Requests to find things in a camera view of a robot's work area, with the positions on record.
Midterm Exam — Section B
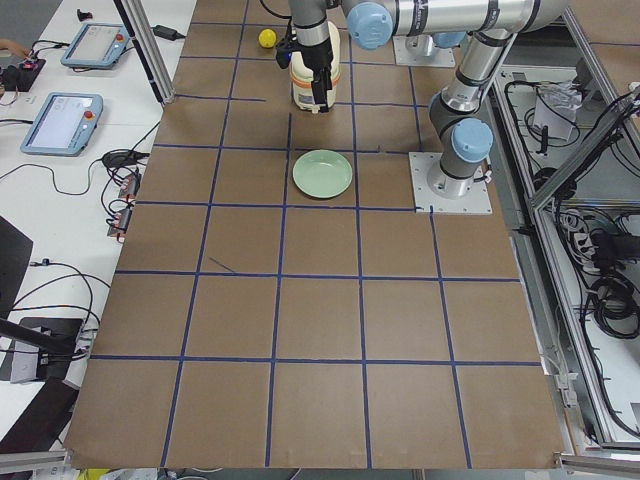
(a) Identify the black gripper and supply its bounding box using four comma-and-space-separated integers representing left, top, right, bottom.
298, 37, 334, 113

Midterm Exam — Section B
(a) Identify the green plate left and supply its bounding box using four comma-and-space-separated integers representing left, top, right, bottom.
292, 150, 353, 199

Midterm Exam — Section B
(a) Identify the black power adapter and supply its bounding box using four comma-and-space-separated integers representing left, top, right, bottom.
152, 25, 185, 41

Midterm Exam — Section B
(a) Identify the upper teach pendant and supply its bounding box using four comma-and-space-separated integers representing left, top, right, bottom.
61, 23, 130, 69

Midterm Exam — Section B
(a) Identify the teach pendant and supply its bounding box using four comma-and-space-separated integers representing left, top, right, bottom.
20, 92, 104, 156
61, 23, 130, 69

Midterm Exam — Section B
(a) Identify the lower teach pendant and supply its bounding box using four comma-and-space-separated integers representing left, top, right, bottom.
20, 92, 104, 156

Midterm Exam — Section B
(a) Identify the white power strip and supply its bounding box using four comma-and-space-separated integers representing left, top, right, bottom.
572, 231, 598, 274

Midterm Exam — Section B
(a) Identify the white rice cooker orange handle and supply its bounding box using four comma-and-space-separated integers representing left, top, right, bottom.
290, 21, 344, 113

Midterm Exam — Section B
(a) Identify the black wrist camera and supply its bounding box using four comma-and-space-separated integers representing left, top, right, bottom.
275, 34, 300, 69

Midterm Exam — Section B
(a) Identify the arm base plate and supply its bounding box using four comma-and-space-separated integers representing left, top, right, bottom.
393, 35, 455, 68
409, 152, 493, 215

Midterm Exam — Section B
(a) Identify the aluminium frame post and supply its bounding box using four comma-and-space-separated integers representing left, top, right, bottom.
113, 0, 175, 105

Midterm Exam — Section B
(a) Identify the black camera stand base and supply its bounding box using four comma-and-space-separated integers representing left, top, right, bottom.
1, 317, 83, 384

